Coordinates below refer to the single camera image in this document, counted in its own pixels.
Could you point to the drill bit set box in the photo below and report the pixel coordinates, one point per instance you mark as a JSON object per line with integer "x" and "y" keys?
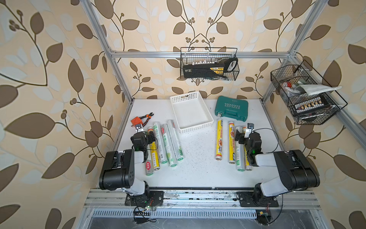
{"x": 311, "y": 105}

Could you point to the aluminium front rail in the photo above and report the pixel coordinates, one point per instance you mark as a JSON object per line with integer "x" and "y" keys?
{"x": 202, "y": 199}

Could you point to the yellow wrap roll with salmon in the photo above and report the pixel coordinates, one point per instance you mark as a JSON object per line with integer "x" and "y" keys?
{"x": 219, "y": 141}

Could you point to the orange black cutting pliers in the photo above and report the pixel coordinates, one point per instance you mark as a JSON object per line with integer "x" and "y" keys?
{"x": 148, "y": 117}

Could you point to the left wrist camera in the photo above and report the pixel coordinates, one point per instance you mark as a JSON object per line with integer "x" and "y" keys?
{"x": 139, "y": 128}

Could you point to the green plastic tool case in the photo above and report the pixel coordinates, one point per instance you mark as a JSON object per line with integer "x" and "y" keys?
{"x": 231, "y": 108}

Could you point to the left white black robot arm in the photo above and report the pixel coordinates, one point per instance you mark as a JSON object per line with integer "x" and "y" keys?
{"x": 118, "y": 170}

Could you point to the right black wire basket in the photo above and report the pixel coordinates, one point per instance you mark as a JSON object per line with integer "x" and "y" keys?
{"x": 285, "y": 79}

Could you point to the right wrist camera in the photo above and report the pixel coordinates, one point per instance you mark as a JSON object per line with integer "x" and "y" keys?
{"x": 250, "y": 127}

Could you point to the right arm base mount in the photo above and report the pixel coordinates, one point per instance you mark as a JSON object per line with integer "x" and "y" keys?
{"x": 251, "y": 199}

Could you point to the back black wire basket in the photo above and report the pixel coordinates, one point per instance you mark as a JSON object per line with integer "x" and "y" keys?
{"x": 199, "y": 54}

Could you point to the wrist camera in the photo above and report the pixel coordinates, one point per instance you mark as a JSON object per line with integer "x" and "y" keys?
{"x": 139, "y": 128}
{"x": 250, "y": 127}

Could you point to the yellow wrap roll left group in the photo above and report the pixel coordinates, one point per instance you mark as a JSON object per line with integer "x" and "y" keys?
{"x": 153, "y": 150}

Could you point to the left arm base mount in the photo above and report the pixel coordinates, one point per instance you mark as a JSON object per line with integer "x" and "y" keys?
{"x": 151, "y": 198}

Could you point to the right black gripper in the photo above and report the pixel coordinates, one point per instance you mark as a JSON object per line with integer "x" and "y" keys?
{"x": 246, "y": 137}

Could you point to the white perforated plastic basket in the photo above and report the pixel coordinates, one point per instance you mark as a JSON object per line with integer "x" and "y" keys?
{"x": 191, "y": 112}

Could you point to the silver green wrap roll right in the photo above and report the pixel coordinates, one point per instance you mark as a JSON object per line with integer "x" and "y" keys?
{"x": 240, "y": 159}

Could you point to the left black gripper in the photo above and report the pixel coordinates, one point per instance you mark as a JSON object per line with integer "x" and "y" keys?
{"x": 140, "y": 136}

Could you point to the white paper in basket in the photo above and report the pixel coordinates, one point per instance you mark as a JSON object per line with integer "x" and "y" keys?
{"x": 315, "y": 89}

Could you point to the black wire basket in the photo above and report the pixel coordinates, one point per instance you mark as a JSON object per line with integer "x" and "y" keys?
{"x": 199, "y": 54}
{"x": 285, "y": 79}

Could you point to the black yellow tool in basket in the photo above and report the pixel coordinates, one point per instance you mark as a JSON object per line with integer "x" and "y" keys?
{"x": 224, "y": 69}

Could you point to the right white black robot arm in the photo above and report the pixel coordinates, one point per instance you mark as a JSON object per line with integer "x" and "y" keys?
{"x": 294, "y": 172}

